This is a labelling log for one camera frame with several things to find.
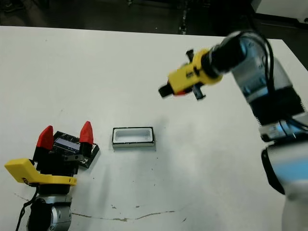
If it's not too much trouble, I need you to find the white cabinet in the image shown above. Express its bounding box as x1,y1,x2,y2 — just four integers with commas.
250,0,308,24

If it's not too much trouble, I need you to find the white box base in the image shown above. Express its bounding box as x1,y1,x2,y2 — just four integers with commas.
112,127,154,148

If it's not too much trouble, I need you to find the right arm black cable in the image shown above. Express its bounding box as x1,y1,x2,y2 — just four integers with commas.
240,30,276,97

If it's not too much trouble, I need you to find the dark shoe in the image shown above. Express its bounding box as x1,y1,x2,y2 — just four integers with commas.
2,1,16,13

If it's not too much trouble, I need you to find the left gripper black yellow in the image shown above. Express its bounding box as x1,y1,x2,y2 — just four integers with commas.
4,121,94,193

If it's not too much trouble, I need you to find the shiny black box lid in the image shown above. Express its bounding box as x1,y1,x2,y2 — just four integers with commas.
52,131,101,169

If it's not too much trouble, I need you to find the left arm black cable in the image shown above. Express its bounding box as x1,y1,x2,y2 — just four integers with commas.
16,185,40,231

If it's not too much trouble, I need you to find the black wheeled metal rack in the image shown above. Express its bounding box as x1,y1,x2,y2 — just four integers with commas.
127,0,217,36

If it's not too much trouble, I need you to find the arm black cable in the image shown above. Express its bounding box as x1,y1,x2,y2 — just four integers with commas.
240,30,276,97
16,185,40,231

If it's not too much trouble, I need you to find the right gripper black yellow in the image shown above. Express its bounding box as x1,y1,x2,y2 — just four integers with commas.
167,49,224,101

